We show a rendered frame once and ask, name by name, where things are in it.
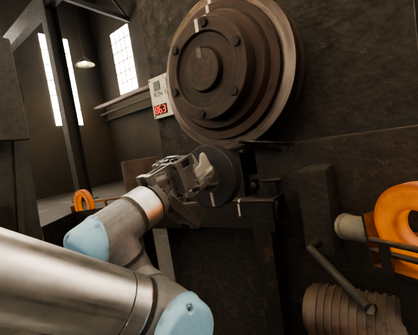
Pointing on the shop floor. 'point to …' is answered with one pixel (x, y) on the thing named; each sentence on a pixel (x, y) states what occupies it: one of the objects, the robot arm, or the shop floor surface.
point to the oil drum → (130, 169)
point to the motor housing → (349, 312)
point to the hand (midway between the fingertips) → (210, 168)
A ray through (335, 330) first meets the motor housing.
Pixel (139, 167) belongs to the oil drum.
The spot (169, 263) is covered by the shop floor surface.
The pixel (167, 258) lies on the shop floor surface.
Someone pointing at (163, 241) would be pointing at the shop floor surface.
